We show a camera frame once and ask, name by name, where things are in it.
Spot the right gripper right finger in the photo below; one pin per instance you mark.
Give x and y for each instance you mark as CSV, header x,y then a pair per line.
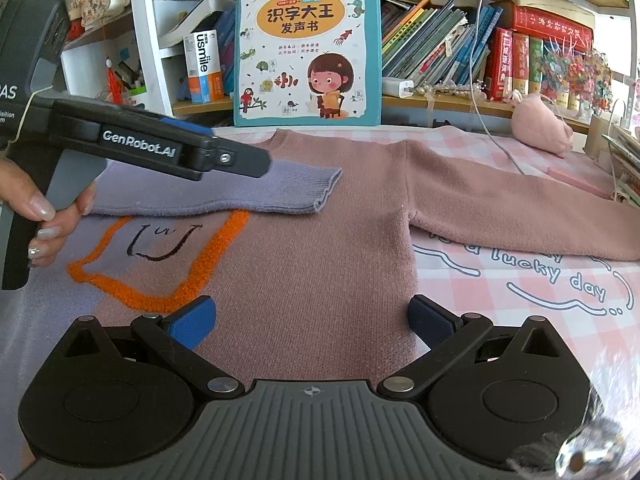
x,y
489,392

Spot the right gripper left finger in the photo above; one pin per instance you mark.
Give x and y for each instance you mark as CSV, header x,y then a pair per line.
x,y
112,395

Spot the pink and purple sweater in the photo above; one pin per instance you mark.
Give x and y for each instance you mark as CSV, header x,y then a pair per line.
x,y
117,268

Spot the person's left hand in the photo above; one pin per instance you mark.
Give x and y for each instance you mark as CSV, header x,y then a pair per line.
x,y
54,226

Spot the pink checkered tablecloth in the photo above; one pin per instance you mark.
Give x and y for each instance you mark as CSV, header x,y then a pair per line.
x,y
444,215

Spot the usmile toothbrush box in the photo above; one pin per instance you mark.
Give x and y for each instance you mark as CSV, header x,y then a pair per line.
x,y
203,67

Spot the pink flat ruler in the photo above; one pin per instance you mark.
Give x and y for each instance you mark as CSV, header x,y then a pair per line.
x,y
598,184

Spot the teal children's sound book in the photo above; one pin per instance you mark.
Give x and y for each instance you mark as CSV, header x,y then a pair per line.
x,y
307,63

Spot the pink plush pig toy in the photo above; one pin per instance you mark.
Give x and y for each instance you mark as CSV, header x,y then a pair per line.
x,y
534,124

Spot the stack of children's books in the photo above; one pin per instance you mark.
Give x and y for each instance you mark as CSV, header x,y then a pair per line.
x,y
623,152

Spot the white power adapter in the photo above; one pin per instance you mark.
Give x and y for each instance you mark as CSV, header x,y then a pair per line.
x,y
397,87

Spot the red idiom dictionary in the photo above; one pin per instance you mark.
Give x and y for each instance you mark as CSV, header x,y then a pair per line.
x,y
499,73

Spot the colourful bead flower ornament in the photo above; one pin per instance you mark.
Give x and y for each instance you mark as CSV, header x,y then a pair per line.
x,y
568,74

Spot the red student dictionary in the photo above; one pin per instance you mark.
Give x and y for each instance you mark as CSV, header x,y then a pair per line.
x,y
520,63

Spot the row of thin books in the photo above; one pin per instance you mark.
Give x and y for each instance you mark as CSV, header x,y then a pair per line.
x,y
439,42

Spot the wooden bookshelf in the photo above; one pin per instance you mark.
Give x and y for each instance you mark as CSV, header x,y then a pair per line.
x,y
137,58

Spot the big red dictionary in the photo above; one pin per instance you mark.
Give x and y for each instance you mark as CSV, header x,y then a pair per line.
x,y
544,25

